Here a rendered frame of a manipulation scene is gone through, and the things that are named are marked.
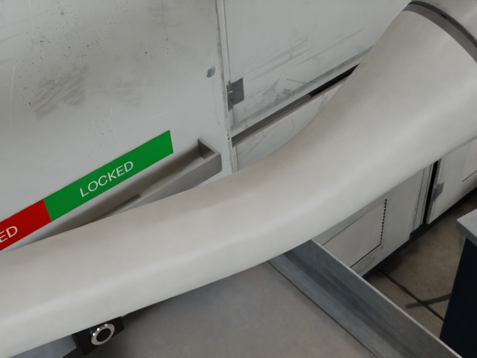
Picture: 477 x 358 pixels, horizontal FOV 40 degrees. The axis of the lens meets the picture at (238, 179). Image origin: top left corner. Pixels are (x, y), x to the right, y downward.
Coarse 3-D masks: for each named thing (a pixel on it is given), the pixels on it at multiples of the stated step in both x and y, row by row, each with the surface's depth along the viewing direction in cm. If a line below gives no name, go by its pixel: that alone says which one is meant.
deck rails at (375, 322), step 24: (312, 240) 86; (288, 264) 92; (312, 264) 89; (336, 264) 84; (312, 288) 88; (336, 288) 87; (360, 288) 82; (336, 312) 85; (360, 312) 85; (384, 312) 80; (360, 336) 83; (384, 336) 82; (408, 336) 79; (432, 336) 75
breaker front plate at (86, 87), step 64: (0, 0) 54; (64, 0) 58; (128, 0) 62; (192, 0) 67; (0, 64) 57; (64, 64) 61; (128, 64) 66; (192, 64) 72; (0, 128) 60; (64, 128) 65; (128, 128) 70; (192, 128) 77; (0, 192) 64; (128, 192) 76
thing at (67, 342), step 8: (48, 344) 78; (56, 344) 79; (64, 344) 80; (72, 344) 81; (24, 352) 76; (32, 352) 77; (40, 352) 78; (48, 352) 79; (56, 352) 80; (64, 352) 81
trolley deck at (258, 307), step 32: (224, 288) 90; (256, 288) 89; (288, 288) 89; (128, 320) 87; (160, 320) 87; (192, 320) 86; (224, 320) 86; (256, 320) 86; (288, 320) 85; (320, 320) 85; (96, 352) 84; (128, 352) 84; (160, 352) 83; (192, 352) 83; (224, 352) 83; (256, 352) 82; (288, 352) 82; (320, 352) 82; (352, 352) 81
